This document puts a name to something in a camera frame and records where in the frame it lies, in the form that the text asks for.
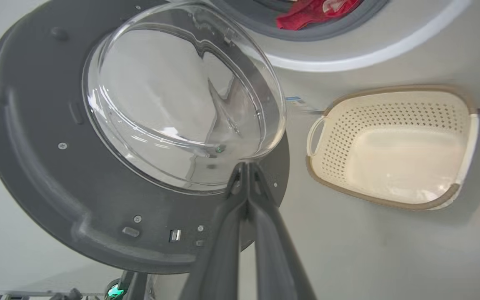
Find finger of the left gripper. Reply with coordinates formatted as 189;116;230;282
120;271;148;300

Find black round glass washer door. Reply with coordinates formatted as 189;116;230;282
0;0;290;275

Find white front-load washing machine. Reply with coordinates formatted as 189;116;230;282
169;0;480;115

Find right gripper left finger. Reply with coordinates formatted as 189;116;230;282
180;162;249;300

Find red and white clothes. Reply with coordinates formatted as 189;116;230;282
275;0;363;31

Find blue energy label sticker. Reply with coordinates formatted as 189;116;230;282
285;96;325;114

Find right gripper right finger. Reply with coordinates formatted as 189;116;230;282
246;162;318;300

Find cream perforated laundry basket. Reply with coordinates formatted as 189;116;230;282
306;85;480;211

